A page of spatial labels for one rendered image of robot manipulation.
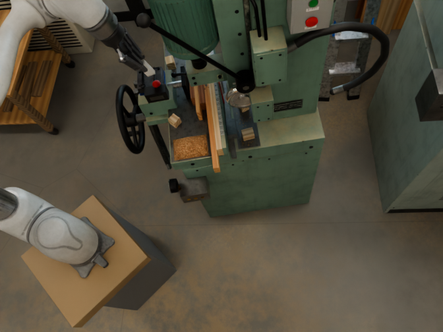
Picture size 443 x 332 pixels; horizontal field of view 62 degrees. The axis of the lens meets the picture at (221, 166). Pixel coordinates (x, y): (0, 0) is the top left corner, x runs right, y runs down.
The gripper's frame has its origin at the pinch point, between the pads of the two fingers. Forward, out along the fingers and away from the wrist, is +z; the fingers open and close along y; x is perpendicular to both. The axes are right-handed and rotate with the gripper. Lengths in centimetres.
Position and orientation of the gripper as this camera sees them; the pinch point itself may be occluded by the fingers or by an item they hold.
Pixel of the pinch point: (146, 68)
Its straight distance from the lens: 131.8
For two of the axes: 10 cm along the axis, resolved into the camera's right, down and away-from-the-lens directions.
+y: -1.1, -9.1, 4.0
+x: -9.2, 2.5, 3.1
